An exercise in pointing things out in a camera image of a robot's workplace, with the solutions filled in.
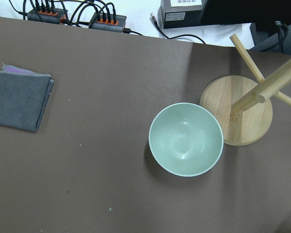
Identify left orange black usb hub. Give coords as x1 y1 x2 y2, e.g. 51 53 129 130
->
27 8 66 24

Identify mint green bowl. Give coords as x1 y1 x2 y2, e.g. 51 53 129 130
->
148 102 224 177

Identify black power adapter box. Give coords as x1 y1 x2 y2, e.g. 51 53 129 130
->
160 0 207 29

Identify wooden mug tree stand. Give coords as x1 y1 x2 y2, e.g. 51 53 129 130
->
200 34 291 146

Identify right orange black usb hub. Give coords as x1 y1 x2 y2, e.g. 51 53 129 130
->
88 13 127 33

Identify folded grey cloth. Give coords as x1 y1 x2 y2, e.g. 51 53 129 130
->
0 65 54 132

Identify black computer monitor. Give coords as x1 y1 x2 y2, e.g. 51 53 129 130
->
200 0 291 55

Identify orange black usb hub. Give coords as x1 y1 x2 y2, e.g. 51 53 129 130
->
88 13 127 33
27 8 66 24

